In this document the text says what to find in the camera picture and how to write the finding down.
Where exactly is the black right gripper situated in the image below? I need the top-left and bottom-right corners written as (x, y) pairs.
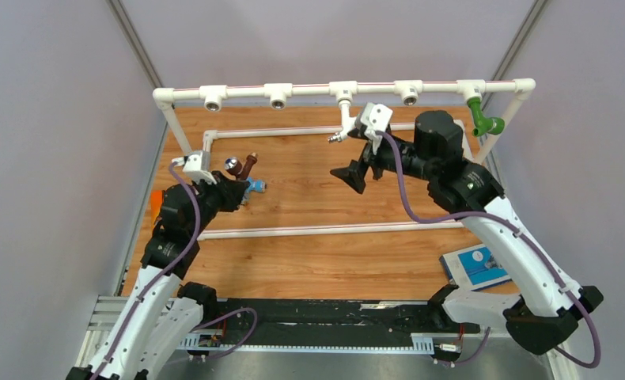
top-left (330, 127), bottom-right (438, 194)

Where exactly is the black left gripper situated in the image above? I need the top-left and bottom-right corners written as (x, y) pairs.
top-left (188, 170), bottom-right (250, 238)

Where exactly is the brown water faucet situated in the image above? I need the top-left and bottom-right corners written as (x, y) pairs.
top-left (224, 152), bottom-right (258, 181)

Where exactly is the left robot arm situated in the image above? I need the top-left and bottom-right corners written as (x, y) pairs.
top-left (67, 171), bottom-right (250, 379)

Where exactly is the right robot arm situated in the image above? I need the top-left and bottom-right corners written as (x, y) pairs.
top-left (331, 104), bottom-right (604, 367)

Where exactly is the blue water faucet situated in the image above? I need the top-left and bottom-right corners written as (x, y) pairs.
top-left (241, 177), bottom-right (267, 206)

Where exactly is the white water faucet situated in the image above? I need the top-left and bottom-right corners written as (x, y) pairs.
top-left (328, 99), bottom-right (366, 143)

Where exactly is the green water faucet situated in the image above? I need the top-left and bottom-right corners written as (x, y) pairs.
top-left (467, 97), bottom-right (506, 137)

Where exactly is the orange razor package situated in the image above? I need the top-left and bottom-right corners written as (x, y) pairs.
top-left (150, 190), bottom-right (164, 225)

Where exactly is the blue white box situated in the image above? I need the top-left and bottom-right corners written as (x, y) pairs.
top-left (439, 245), bottom-right (511, 291)

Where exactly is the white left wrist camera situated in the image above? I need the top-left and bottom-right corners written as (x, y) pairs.
top-left (171, 150), bottom-right (217, 184)

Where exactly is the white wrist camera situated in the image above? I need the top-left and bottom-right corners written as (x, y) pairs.
top-left (357, 102), bottom-right (393, 155)
top-left (171, 150), bottom-right (217, 184)

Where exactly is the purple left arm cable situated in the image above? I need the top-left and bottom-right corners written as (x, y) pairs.
top-left (89, 161), bottom-right (259, 380)

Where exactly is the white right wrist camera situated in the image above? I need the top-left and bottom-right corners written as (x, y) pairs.
top-left (357, 102), bottom-right (393, 155)

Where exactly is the white PVC pipe frame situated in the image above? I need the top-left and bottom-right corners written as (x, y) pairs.
top-left (153, 78), bottom-right (536, 244)

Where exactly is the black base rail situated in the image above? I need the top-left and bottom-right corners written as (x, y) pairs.
top-left (202, 298), bottom-right (481, 348)

